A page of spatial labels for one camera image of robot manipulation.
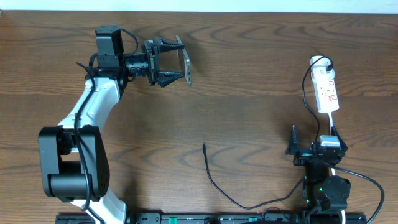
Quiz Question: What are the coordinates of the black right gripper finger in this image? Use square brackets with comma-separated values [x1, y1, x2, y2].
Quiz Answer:
[285, 125, 299, 155]
[330, 126, 346, 146]

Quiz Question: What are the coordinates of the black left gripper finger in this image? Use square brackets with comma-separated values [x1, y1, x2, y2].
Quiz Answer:
[157, 70, 185, 88]
[154, 37, 184, 53]

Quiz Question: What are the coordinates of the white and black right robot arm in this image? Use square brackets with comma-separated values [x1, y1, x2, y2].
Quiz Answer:
[285, 126, 351, 223]

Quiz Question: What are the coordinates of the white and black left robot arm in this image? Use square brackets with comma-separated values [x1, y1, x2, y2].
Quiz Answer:
[38, 26, 192, 223]

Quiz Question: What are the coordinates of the white power strip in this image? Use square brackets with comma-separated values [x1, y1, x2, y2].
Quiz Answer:
[310, 55, 340, 114]

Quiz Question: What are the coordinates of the black charger cable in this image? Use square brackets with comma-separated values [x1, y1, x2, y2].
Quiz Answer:
[202, 55, 334, 210]

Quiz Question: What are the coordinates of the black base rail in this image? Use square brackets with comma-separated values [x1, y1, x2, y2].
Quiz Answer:
[55, 212, 367, 224]

